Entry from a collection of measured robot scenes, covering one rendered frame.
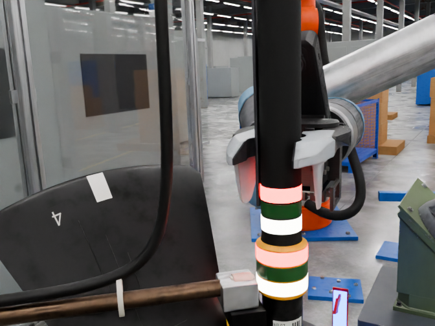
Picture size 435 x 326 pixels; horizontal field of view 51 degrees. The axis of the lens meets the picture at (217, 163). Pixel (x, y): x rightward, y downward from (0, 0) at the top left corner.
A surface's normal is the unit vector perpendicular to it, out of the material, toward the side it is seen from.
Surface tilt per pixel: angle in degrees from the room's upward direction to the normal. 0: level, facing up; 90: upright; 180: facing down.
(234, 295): 90
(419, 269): 90
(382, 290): 0
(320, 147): 42
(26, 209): 52
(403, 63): 97
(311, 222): 90
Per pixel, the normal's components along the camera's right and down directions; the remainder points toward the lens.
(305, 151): 0.38, -0.64
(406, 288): -0.51, 0.19
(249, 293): 0.20, 0.19
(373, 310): -0.04, -0.98
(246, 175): 0.87, 0.14
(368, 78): -0.10, 0.33
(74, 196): 0.26, -0.51
